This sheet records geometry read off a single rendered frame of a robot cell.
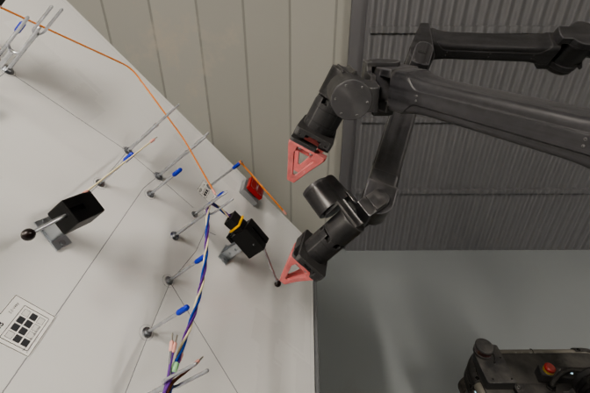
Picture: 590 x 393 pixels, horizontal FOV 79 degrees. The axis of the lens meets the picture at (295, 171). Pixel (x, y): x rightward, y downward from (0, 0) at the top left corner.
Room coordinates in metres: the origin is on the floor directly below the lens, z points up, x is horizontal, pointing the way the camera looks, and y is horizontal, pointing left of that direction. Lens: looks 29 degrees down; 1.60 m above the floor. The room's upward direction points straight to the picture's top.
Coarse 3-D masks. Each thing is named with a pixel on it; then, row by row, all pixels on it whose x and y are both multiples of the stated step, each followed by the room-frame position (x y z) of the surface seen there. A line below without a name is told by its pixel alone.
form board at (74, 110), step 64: (64, 0) 0.87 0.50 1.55; (64, 64) 0.68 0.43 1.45; (128, 64) 0.86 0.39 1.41; (0, 128) 0.46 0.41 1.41; (64, 128) 0.55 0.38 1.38; (128, 128) 0.67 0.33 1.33; (192, 128) 0.86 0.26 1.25; (0, 192) 0.38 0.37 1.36; (64, 192) 0.44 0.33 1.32; (128, 192) 0.52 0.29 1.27; (192, 192) 0.65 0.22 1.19; (0, 256) 0.31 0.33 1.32; (64, 256) 0.35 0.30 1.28; (128, 256) 0.41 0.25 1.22; (192, 256) 0.50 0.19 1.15; (256, 256) 0.62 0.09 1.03; (64, 320) 0.28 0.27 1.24; (128, 320) 0.33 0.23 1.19; (256, 320) 0.47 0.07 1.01; (0, 384) 0.20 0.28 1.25; (64, 384) 0.23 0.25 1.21; (128, 384) 0.26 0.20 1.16; (192, 384) 0.30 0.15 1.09; (256, 384) 0.35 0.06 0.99
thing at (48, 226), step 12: (60, 204) 0.35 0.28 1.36; (72, 204) 0.36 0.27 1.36; (84, 204) 0.37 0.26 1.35; (96, 204) 0.38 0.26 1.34; (60, 216) 0.34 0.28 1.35; (72, 216) 0.35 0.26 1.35; (84, 216) 0.36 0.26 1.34; (96, 216) 0.38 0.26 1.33; (36, 228) 0.32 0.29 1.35; (48, 228) 0.36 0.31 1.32; (60, 228) 0.35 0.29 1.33; (72, 228) 0.35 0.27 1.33; (48, 240) 0.36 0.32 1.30; (60, 240) 0.37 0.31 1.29
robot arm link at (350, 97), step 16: (368, 64) 0.57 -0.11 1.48; (384, 64) 0.57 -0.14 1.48; (336, 80) 0.51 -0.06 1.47; (352, 80) 0.48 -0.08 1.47; (368, 80) 0.54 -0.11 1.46; (336, 96) 0.48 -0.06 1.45; (352, 96) 0.48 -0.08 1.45; (368, 96) 0.48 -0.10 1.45; (336, 112) 0.48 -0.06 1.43; (352, 112) 0.48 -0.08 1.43; (384, 112) 0.56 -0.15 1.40
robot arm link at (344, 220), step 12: (336, 204) 0.55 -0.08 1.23; (348, 204) 0.56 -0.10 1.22; (324, 216) 0.56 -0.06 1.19; (336, 216) 0.54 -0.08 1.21; (348, 216) 0.53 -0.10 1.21; (336, 228) 0.52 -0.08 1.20; (348, 228) 0.51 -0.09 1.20; (360, 228) 0.52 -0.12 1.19; (336, 240) 0.51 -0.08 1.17; (348, 240) 0.51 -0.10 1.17
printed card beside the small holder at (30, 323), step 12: (12, 300) 0.27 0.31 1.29; (24, 300) 0.28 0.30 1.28; (0, 312) 0.26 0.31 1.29; (12, 312) 0.26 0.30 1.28; (24, 312) 0.27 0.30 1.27; (36, 312) 0.28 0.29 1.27; (48, 312) 0.28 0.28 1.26; (0, 324) 0.25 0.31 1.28; (12, 324) 0.25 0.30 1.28; (24, 324) 0.26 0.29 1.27; (36, 324) 0.27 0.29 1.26; (48, 324) 0.27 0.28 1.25; (0, 336) 0.24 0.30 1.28; (12, 336) 0.24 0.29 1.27; (24, 336) 0.25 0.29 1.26; (36, 336) 0.25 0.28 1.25; (12, 348) 0.23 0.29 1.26; (24, 348) 0.24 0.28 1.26
